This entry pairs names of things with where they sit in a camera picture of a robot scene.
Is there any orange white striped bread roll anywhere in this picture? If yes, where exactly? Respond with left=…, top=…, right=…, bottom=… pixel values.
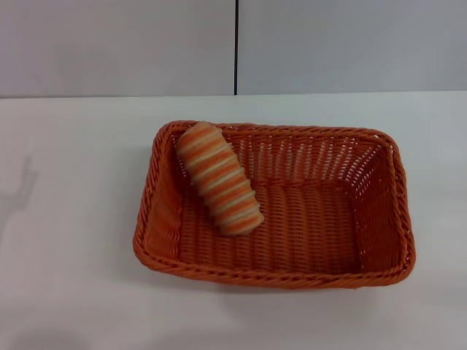
left=175, top=121, right=266, bottom=236

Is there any orange woven plastic basket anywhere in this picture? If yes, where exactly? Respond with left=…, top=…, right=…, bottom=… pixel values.
left=131, top=121, right=417, bottom=293

